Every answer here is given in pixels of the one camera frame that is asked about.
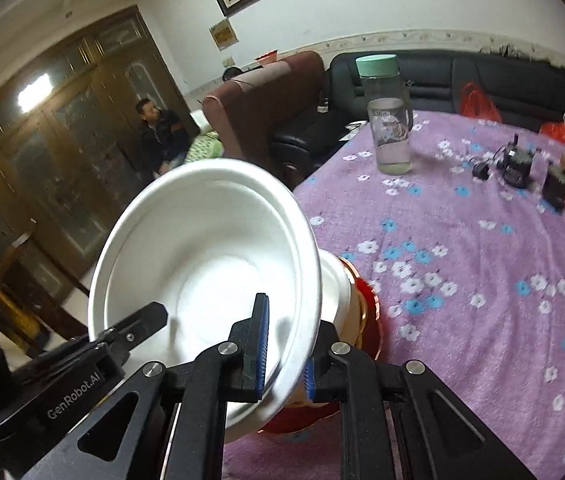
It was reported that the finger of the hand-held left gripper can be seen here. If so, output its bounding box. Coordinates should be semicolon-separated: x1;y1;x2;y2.
90;301;170;361

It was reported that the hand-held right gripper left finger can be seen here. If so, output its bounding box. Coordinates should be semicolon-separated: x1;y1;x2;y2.
20;292;270;480

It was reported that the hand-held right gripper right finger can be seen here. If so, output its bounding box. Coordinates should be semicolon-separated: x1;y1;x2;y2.
301;320;538;480

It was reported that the large red scalloped plate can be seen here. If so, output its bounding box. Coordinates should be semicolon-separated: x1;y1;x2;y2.
257;260;389;436

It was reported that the small red gold-rimmed plate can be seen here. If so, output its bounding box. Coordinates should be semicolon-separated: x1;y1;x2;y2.
337;255;369;356

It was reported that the large white bowl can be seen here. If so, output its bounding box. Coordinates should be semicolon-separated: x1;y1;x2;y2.
319;251;358;346

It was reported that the wide white bowl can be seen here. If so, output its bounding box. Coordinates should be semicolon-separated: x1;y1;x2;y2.
87;158;322;431

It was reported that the wooden chair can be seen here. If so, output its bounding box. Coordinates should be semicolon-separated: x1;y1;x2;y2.
0;230;90;361

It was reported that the purple floral tablecloth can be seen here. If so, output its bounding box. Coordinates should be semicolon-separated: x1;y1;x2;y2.
222;110;565;480

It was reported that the green patterned blanket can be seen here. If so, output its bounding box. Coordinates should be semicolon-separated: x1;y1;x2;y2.
182;130;223;163

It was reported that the dark wooden wardrobe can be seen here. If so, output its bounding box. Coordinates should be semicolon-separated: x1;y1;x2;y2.
0;5;198;356

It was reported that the clear bottle with green lid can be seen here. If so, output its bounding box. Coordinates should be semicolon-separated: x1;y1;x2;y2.
355;54;414;177

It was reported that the brown armchair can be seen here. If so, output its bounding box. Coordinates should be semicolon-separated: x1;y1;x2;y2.
202;51;327;193

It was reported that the black finned device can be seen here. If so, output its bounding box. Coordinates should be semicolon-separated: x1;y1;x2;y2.
497;132;538;189

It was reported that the small dark jar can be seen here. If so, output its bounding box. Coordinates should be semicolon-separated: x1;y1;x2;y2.
541;152;565;211

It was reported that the black leather sofa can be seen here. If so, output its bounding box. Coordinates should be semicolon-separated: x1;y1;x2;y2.
268;51;565;176

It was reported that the red plastic bag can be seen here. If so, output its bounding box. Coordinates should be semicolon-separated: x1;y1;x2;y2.
460;81;503;123
540;121;565;147

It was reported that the yellow wall calendar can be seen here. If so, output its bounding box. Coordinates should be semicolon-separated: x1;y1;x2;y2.
209;17;239;52

